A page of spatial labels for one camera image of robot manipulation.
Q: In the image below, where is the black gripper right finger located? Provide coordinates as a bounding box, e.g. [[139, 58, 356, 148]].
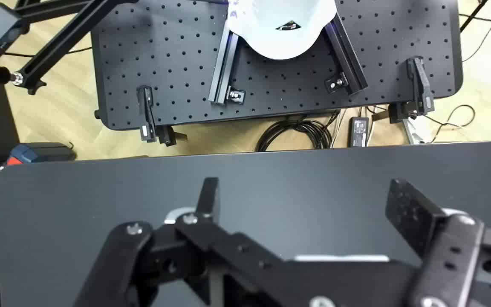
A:
[[383, 177, 491, 307]]

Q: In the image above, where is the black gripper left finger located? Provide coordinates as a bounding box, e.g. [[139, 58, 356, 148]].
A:
[[73, 176, 293, 307]]

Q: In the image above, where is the blue and red tool case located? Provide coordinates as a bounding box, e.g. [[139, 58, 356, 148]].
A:
[[0, 141, 78, 235]]

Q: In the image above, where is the black table clamp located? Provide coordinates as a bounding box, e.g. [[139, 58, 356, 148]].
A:
[[388, 56, 436, 124], [136, 85, 187, 148]]

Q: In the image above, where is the black power adapter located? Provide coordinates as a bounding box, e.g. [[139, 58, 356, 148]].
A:
[[347, 116, 373, 148]]

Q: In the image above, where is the black perforated breadboard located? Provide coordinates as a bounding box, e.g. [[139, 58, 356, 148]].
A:
[[90, 0, 463, 133]]

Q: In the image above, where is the thin pale cable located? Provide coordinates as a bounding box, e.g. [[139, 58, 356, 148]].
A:
[[424, 102, 477, 145]]

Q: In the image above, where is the coiled black cable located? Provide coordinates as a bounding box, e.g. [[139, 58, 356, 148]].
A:
[[254, 112, 340, 153]]

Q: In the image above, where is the black aluminium extrusion rail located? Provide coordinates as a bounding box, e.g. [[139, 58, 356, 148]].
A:
[[322, 15, 369, 95], [207, 27, 247, 107]]

